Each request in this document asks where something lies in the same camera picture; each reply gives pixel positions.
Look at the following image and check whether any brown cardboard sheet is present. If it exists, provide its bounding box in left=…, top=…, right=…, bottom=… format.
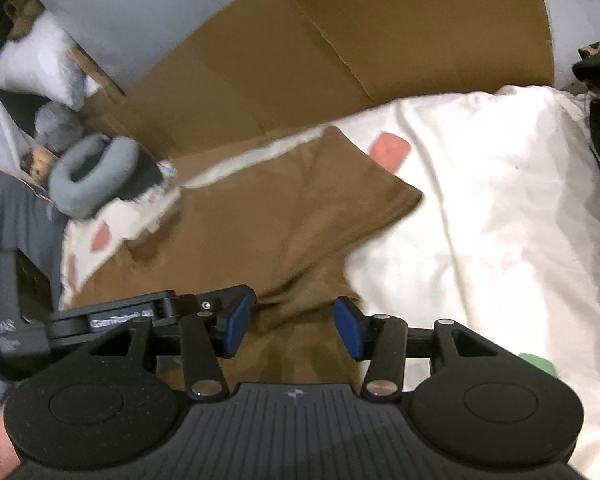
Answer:
left=70, top=0, right=556, bottom=162

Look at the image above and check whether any grey bubble wrap sheet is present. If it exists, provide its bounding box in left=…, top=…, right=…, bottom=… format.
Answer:
left=20, top=0, right=281, bottom=97

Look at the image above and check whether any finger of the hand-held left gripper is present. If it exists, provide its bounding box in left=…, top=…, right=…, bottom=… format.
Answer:
left=47, top=284, right=259, bottom=344

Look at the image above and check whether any floral printed cloth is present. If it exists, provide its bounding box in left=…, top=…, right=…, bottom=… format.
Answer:
left=130, top=159, right=182, bottom=211

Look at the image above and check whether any brown printed t-shirt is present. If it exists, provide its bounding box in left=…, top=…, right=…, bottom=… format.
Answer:
left=70, top=125, right=426, bottom=386

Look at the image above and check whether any grey blue blanket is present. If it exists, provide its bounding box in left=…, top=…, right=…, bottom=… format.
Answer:
left=0, top=162, right=71, bottom=411

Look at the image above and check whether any white printed bed blanket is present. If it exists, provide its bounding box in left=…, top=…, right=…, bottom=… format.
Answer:
left=60, top=85, right=600, bottom=480

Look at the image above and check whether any grey neck pillow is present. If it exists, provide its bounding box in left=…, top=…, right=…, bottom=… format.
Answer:
left=47, top=135, right=164, bottom=221

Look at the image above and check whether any dark grey cloth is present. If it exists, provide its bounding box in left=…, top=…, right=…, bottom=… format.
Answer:
left=132, top=159, right=167, bottom=197

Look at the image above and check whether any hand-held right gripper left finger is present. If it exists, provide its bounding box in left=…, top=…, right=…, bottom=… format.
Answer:
left=87, top=296, right=254, bottom=402

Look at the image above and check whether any small doll toy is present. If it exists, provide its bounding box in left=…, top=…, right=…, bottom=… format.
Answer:
left=20, top=146, right=56, bottom=182

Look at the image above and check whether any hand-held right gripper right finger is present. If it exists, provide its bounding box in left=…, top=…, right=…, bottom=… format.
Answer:
left=333, top=297, right=502, bottom=402

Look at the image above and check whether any white pillow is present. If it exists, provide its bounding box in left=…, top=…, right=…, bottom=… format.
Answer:
left=0, top=10, right=104, bottom=111

